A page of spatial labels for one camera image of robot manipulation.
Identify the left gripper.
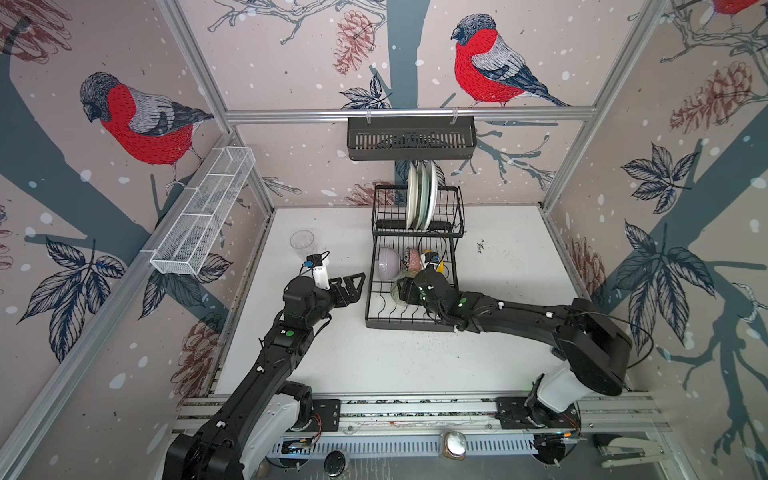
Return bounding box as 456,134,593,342
304,271,364,329

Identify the pink floral pattern bowl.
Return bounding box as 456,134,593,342
404,248,423,273

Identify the clear glass tumbler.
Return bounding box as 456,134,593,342
289,230,316,262

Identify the green glass tumbler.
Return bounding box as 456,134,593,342
390,271,421,306

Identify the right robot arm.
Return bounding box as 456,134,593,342
395,267,633,428

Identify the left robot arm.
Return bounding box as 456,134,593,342
162,273,365,479

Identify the black two-tier dish rack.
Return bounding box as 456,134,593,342
365,185,465,332

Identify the lilac ceramic bowl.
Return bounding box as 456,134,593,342
377,247,401,281

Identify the white plate left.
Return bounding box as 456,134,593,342
406,162,419,229

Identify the white plate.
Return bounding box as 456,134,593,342
406,162,419,229
424,161,438,230

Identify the pale green plate middle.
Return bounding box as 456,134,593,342
416,161,430,230

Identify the white plate right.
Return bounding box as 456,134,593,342
424,161,438,230

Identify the small metal cup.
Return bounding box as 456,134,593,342
441,431,468,461

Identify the grey stapler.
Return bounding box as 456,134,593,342
593,434,668,469

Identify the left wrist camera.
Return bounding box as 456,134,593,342
304,251,330,290

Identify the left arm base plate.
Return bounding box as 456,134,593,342
291,399,341,433

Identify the aluminium mounting rail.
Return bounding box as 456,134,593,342
172,391,667,438

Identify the black hanging wall basket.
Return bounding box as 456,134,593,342
347,116,477,161

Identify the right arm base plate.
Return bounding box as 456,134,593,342
495,396,580,430

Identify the white wire mesh shelf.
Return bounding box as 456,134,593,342
150,146,255,275

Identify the horizontal aluminium frame bar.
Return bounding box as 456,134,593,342
224,106,598,125

